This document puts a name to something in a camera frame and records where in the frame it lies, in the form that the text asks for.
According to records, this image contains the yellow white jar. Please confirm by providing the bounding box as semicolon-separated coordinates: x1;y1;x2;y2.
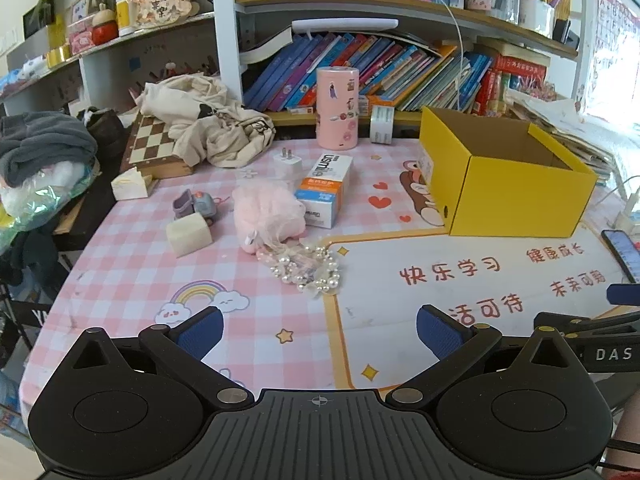
115;0;136;37

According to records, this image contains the yellow cardboard box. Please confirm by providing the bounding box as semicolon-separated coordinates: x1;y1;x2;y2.
418;106;599;238

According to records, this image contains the white power cable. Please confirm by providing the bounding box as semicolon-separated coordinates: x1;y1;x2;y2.
595;172;633;206

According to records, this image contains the person's right forearm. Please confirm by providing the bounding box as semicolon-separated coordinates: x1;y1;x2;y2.
602;395;640;480

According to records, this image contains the red round doll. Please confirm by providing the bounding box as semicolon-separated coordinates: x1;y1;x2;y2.
91;4;119;46

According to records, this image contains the white wedge-shaped box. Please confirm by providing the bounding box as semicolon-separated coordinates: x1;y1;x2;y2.
110;169;161;202

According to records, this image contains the grey cloth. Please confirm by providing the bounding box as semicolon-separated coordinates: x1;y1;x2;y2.
0;111;98;187

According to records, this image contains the white pen holder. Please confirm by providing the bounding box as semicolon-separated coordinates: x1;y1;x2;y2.
519;0;556;38

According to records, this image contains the pile of papers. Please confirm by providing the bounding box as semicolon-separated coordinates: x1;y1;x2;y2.
505;85;631;181

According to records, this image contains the white wooden bookshelf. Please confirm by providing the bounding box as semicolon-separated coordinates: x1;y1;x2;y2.
0;0;591;131

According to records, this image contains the white sponge block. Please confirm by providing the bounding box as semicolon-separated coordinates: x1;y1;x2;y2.
166;213;211;258

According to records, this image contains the small black stand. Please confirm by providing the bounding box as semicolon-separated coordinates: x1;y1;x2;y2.
552;19;581;46

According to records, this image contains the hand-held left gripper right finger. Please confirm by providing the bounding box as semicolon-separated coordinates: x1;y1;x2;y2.
385;305;583;408

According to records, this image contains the row of colourful books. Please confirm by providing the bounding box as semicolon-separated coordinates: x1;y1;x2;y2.
243;33;551;117

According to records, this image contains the clear plastic bag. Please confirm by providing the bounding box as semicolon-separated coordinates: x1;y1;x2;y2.
0;160;101;241

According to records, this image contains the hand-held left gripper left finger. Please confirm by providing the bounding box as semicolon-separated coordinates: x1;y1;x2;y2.
65;306;256;408

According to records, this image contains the purple grey toy car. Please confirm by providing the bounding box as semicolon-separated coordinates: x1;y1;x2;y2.
173;189;223;223

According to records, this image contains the dark brown bag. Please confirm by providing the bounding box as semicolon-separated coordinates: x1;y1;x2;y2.
80;106;128;161

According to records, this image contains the white charger plug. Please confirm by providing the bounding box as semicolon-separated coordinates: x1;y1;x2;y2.
273;148;303;182

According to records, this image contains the white charging cable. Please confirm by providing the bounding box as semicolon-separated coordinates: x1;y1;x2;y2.
407;0;463;111

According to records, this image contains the pink fluffy pouch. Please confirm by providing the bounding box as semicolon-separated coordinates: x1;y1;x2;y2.
232;183;307;253

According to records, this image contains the pink cylinder container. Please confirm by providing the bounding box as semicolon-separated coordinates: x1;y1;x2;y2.
316;66;360;151

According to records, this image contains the beige cloth bag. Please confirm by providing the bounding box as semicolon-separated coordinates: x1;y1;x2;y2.
131;74;276;168

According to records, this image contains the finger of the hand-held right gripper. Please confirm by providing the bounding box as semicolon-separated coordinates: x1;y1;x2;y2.
533;310;640;376
606;282;640;306

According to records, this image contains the pink checkered desktop mat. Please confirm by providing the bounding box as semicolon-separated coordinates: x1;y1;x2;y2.
20;137;640;401

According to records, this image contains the alphabet wall poster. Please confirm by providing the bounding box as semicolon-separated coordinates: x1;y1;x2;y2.
582;0;640;126

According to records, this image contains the black smartphone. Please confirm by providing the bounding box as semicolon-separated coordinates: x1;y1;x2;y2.
601;229;640;283

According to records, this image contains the wooden chess board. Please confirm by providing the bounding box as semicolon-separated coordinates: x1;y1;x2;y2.
120;110;195;180

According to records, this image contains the clear tape roll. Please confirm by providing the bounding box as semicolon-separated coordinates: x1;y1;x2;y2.
370;106;395;144

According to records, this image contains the white lamp bar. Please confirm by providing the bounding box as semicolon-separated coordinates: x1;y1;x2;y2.
291;18;399;34

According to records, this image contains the pink gift box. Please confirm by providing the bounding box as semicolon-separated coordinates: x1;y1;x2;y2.
67;17;96;56

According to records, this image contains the pearl hair accessory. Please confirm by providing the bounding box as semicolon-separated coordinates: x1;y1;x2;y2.
257;240;346;301

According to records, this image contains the white orange toothpaste box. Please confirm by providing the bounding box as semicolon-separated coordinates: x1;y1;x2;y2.
294;154;353;229

